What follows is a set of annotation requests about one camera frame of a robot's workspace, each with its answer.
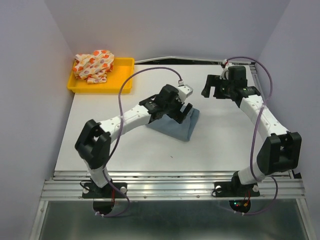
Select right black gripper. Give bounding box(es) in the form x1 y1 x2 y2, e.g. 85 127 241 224
199 74 234 99

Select light blue denim skirt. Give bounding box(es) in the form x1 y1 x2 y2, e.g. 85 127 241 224
146 108 200 142

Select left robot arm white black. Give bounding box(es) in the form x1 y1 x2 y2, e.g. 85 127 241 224
74 84 193 198

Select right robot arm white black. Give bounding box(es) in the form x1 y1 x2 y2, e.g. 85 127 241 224
201 63 302 198

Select yellow plastic tray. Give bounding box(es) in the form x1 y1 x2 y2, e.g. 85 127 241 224
66 57 135 94

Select orange floral skirt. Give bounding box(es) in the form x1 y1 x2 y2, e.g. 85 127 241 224
72 50 115 84

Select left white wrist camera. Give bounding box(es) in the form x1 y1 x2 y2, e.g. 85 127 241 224
177 85 193 102

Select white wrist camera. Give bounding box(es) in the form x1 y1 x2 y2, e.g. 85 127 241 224
219 59 234 80
177 85 193 102

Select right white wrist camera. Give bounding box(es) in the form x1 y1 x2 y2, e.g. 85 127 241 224
219 59 234 80

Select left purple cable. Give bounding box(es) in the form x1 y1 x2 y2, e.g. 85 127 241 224
93 67 185 218

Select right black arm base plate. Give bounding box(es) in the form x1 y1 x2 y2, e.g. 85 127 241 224
212 181 260 198

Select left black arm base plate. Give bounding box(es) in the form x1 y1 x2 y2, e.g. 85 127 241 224
79 181 128 199

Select aluminium frame rails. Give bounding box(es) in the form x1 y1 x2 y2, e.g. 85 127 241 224
29 55 316 240

